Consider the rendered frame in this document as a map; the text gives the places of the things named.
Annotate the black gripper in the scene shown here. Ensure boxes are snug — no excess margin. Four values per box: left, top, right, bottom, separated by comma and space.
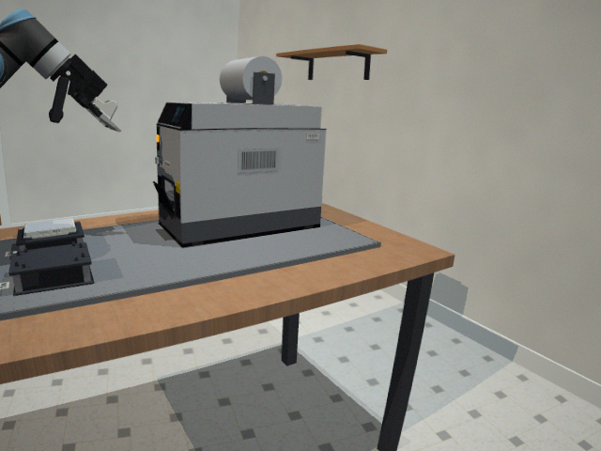
50, 54, 121, 132

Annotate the grey cylinder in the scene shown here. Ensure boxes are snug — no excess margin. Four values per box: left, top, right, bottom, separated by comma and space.
220, 56, 282, 101

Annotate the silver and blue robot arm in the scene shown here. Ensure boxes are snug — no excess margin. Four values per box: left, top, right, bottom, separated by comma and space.
0, 8, 70, 123

